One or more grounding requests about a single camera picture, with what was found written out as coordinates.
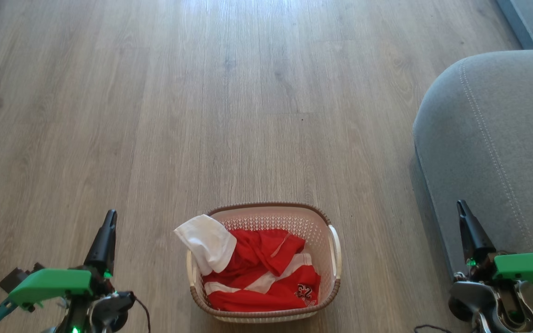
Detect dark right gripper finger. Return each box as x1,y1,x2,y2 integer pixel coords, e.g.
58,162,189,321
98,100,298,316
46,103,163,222
456,200,497,264

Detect red shirt with white sleeve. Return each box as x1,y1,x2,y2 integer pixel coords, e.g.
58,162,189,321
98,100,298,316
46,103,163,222
174,214,306,287

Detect red shorts with white stripes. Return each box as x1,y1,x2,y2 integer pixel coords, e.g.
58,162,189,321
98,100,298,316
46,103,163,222
202,252,321,312

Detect white woven laundry basket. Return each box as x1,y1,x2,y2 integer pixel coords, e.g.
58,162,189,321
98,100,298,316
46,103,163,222
186,202,342,323

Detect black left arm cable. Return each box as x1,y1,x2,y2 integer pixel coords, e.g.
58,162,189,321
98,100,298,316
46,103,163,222
0,296,151,333

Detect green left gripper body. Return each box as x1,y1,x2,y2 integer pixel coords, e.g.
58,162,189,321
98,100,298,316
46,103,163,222
8,265,113,307

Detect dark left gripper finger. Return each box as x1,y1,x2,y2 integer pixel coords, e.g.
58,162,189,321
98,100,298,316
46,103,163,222
84,210,118,278

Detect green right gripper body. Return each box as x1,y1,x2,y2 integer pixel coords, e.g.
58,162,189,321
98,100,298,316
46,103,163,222
468,253,533,291

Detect grey fabric sofa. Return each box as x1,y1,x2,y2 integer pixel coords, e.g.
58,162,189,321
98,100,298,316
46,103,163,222
412,49,533,333

